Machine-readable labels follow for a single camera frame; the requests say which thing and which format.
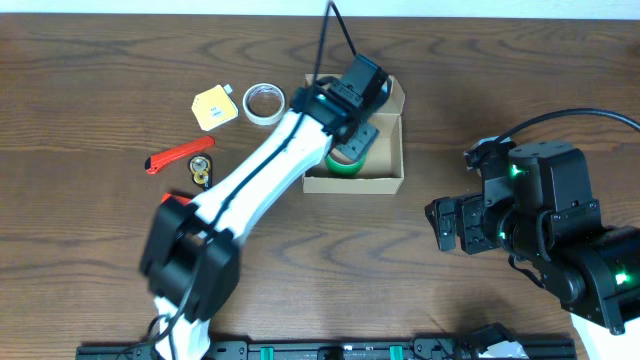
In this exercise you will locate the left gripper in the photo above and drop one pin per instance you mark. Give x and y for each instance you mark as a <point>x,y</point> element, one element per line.
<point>358,141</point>

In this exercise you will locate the red utility knife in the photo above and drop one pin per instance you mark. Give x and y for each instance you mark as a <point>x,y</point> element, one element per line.
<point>155,163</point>

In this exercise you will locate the red cylindrical lighter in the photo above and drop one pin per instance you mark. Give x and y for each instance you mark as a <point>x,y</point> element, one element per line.
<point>183,200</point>

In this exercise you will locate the white tape roll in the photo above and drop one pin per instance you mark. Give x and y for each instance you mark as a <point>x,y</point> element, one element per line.
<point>264,104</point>

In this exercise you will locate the brown cardboard box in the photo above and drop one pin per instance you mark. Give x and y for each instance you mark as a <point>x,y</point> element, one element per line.
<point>382,171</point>

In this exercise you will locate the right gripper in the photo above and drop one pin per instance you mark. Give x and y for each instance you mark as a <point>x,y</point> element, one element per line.
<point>447,223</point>

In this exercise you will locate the black mounting rail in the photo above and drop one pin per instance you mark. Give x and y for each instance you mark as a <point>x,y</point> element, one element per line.
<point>492,341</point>

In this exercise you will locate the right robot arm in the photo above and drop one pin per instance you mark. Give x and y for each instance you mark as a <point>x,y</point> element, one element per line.
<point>537,205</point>

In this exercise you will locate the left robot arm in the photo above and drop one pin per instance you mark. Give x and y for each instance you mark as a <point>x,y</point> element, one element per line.
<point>193,252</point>

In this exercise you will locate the green tape roll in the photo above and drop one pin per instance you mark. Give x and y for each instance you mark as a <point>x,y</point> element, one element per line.
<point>337,168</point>

